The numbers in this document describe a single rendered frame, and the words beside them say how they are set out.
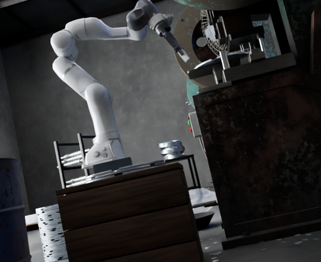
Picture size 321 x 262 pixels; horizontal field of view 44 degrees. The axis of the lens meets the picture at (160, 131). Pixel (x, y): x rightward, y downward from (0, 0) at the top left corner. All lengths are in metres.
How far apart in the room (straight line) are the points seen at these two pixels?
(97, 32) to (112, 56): 7.06
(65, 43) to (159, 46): 7.04
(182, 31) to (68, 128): 6.11
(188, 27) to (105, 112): 1.67
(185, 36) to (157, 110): 5.39
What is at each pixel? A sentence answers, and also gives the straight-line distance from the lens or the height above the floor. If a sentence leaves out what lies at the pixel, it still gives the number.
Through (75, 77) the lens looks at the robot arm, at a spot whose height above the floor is 0.89.
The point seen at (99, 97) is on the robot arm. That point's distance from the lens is 1.89.
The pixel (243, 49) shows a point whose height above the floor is 0.83.
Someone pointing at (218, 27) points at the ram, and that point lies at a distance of 1.95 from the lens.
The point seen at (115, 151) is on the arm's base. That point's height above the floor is 0.49.
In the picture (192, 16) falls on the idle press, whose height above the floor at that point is 1.59.
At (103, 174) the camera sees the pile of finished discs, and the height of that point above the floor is 0.37.
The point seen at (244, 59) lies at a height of 0.76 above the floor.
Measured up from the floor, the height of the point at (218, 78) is 0.71.
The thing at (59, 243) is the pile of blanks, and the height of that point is 0.09.
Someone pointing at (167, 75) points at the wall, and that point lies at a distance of 8.80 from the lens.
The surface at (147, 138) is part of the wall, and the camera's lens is 8.65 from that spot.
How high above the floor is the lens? 0.30
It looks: 7 degrees up
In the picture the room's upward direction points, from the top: 13 degrees counter-clockwise
